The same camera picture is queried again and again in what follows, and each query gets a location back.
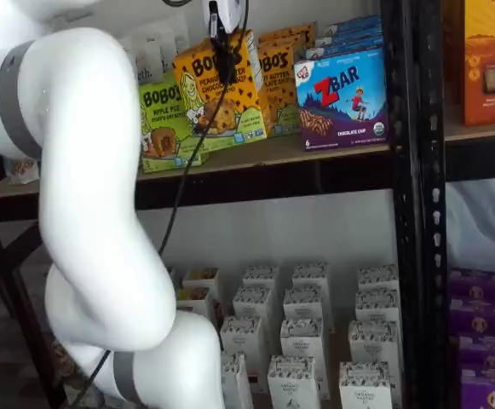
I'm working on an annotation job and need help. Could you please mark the large orange snack box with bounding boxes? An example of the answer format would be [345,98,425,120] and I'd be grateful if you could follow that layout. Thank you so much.
[459,0,495,127]

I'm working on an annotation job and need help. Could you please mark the white carton with colourful top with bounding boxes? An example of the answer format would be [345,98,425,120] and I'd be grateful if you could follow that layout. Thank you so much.
[181,267,222,302]
[175,285,213,319]

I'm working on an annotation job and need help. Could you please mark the blue Zbar chocolate chip box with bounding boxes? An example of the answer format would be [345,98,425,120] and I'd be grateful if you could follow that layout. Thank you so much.
[293,48,389,151]
[305,36,385,60]
[314,25,383,46]
[325,14,383,35]

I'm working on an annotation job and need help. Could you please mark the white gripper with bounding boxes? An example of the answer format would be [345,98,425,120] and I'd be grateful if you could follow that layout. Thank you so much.
[201,0,248,84]

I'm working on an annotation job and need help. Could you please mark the green Bobo's apple pie box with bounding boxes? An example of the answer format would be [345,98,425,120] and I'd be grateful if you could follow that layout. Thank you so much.
[138,70,210,174]

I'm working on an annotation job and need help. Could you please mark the white patterned carton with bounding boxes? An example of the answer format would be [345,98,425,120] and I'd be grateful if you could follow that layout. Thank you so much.
[339,360,394,409]
[219,352,255,409]
[233,285,276,320]
[348,319,401,366]
[283,285,325,323]
[354,288,401,325]
[279,318,331,400]
[220,314,268,378]
[357,263,400,295]
[267,354,321,409]
[291,262,331,293]
[242,264,280,291]

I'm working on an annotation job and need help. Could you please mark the orange Bobo's oat bites box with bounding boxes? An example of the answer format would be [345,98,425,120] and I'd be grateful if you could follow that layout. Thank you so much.
[257,32,312,60]
[258,21,318,43]
[256,42,303,138]
[172,28,269,150]

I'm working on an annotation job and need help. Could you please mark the brown patterned snack bag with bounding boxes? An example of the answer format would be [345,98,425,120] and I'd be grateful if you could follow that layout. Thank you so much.
[49,338,78,378]

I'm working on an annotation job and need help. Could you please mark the wooden shelf board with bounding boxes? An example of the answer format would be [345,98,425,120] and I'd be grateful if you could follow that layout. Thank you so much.
[0,131,391,201]
[442,121,495,142]

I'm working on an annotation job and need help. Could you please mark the white granola bag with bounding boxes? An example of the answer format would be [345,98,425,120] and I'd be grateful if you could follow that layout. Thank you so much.
[134,37,165,84]
[157,23,179,72]
[172,14,191,56]

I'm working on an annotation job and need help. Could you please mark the blue label granola bag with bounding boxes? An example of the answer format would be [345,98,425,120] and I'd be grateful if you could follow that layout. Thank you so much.
[3,155,42,185]

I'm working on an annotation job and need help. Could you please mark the white cartons on lower shelf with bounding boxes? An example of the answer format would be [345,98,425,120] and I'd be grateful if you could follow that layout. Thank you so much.
[246,323,354,409]

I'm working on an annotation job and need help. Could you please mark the purple snack box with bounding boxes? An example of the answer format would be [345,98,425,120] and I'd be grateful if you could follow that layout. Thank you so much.
[449,267,495,303]
[458,334,495,372]
[459,368,495,409]
[449,297,495,337]

